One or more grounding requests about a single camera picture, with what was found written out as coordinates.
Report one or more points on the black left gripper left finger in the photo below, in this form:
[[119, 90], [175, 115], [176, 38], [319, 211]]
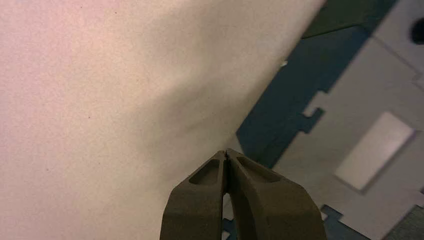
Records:
[[195, 212]]

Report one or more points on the dark green foam mat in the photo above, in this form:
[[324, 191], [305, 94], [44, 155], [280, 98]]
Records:
[[344, 15]]

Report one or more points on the dark grey textured mat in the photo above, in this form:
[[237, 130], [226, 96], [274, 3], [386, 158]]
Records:
[[409, 227]]

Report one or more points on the blue foam puzzle mat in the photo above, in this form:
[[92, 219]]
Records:
[[338, 227], [291, 99]]

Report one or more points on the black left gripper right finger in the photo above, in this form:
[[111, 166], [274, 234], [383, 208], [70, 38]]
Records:
[[278, 212]]

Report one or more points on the grey foam mat with hole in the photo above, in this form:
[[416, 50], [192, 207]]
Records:
[[397, 26]]

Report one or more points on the large grey foam puzzle mat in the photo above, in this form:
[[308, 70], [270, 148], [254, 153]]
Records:
[[371, 82]]

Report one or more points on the white rectangular patch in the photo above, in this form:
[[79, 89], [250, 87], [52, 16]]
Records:
[[374, 152]]

